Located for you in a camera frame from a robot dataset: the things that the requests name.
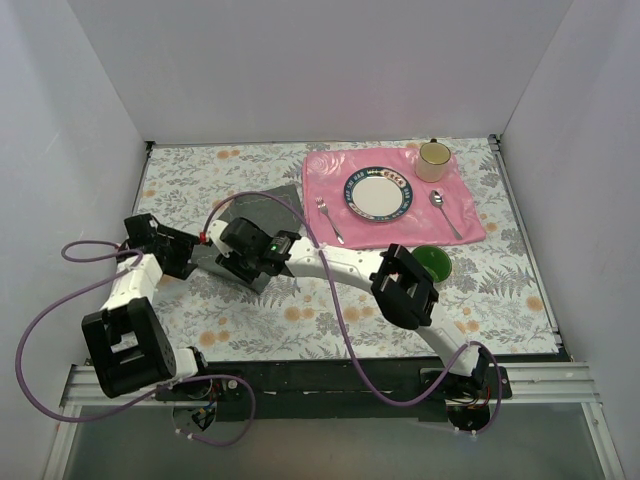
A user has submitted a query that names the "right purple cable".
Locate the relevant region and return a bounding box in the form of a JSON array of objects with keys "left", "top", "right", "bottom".
[{"left": 204, "top": 192, "right": 504, "bottom": 441}]

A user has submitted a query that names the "aluminium frame rail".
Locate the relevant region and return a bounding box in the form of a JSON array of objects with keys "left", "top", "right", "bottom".
[{"left": 45, "top": 359, "right": 624, "bottom": 479}]

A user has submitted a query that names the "silver spoon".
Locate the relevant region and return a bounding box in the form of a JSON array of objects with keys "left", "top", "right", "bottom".
[{"left": 429, "top": 190, "right": 462, "bottom": 240}]

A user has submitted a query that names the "white plate blue rim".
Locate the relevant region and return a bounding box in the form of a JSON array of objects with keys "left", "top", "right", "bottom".
[{"left": 343, "top": 166, "right": 414, "bottom": 223}]

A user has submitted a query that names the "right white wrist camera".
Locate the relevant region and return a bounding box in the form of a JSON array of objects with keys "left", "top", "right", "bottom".
[{"left": 200, "top": 219, "right": 232, "bottom": 257}]

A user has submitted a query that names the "grey cloth napkin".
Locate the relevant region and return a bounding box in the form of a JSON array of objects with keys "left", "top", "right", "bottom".
[{"left": 192, "top": 184, "right": 303, "bottom": 293}]

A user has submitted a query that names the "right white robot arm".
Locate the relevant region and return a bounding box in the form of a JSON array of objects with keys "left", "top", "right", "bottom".
[{"left": 205, "top": 218, "right": 489, "bottom": 398}]

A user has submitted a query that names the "pink placemat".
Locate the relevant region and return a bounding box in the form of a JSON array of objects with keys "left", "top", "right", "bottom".
[{"left": 302, "top": 147, "right": 486, "bottom": 249}]

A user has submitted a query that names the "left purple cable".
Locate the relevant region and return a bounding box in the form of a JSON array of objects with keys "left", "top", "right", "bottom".
[{"left": 17, "top": 240, "right": 259, "bottom": 447}]

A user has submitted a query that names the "green bowl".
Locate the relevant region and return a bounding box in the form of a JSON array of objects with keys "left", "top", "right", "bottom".
[{"left": 412, "top": 245, "right": 452, "bottom": 283}]

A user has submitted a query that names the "silver fork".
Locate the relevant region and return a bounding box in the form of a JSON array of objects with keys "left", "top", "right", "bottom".
[{"left": 315, "top": 197, "right": 345, "bottom": 245}]

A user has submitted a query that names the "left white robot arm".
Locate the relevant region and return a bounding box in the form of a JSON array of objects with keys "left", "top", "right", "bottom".
[{"left": 82, "top": 214, "right": 213, "bottom": 400}]

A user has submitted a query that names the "purple cable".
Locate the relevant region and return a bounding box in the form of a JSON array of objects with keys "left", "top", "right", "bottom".
[
  {"left": 204, "top": 192, "right": 504, "bottom": 441},
  {"left": 17, "top": 240, "right": 259, "bottom": 447}
]

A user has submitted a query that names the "cream mug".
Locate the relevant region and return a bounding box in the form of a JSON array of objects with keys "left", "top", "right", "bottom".
[{"left": 414, "top": 138, "right": 452, "bottom": 183}]

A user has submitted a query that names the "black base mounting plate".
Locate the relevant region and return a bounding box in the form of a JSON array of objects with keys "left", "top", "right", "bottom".
[{"left": 156, "top": 357, "right": 512, "bottom": 423}]

